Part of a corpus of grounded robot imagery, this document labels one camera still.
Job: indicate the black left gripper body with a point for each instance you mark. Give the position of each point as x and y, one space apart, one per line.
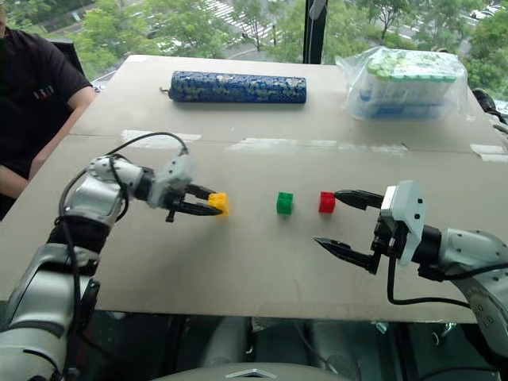
179 199

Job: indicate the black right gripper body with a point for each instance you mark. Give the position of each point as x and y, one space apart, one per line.
391 238

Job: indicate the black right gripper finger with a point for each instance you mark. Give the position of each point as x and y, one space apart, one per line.
349 254
361 198

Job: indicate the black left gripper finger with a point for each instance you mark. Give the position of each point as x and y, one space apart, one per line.
201 191
196 209

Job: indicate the yellow toy brick cube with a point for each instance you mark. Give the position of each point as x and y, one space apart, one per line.
220 204

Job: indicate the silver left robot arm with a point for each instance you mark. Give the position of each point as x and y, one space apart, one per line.
35 297

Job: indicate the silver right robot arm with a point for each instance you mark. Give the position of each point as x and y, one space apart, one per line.
476 254

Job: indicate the person bare forearm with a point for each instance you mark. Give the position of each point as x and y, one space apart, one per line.
59 131
12 180

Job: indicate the red toy brick cube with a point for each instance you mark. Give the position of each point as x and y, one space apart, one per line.
327 203

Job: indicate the green toy brick cube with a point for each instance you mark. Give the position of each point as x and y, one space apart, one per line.
285 204

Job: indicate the blue patterned fabric roll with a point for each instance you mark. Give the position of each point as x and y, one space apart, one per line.
238 87

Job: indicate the plastic bag of bottles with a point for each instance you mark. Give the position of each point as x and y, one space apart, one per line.
405 87

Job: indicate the grey robot torso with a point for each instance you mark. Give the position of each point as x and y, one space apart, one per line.
254 375

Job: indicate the dark bundled object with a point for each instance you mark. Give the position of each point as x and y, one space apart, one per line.
490 107

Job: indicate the person in black t-shirt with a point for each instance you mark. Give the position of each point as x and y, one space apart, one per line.
28 103

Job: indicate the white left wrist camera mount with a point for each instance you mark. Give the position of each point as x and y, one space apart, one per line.
172 174

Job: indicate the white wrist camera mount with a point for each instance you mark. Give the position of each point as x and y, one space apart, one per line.
172 174
412 214

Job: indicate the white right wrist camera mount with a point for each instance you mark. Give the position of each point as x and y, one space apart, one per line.
412 214

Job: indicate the black window frame post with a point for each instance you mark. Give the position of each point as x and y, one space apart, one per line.
317 35

